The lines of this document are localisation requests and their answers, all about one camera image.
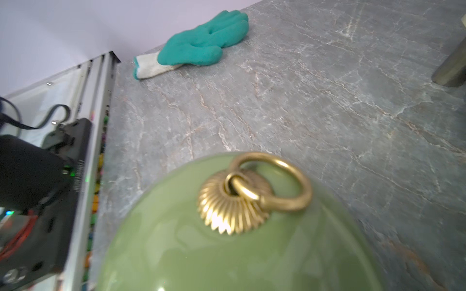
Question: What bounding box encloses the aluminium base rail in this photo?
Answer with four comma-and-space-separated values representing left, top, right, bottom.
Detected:
1, 52, 118, 291

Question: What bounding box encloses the white two-tier shelf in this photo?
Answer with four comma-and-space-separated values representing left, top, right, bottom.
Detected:
431, 12, 466, 88

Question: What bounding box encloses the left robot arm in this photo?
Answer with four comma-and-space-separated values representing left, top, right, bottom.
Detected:
1, 106, 92, 291

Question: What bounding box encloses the green work glove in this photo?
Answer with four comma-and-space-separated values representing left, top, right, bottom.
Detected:
133, 10, 250, 80

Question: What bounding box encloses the large green canister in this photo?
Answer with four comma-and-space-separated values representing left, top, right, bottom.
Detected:
96, 152, 385, 291

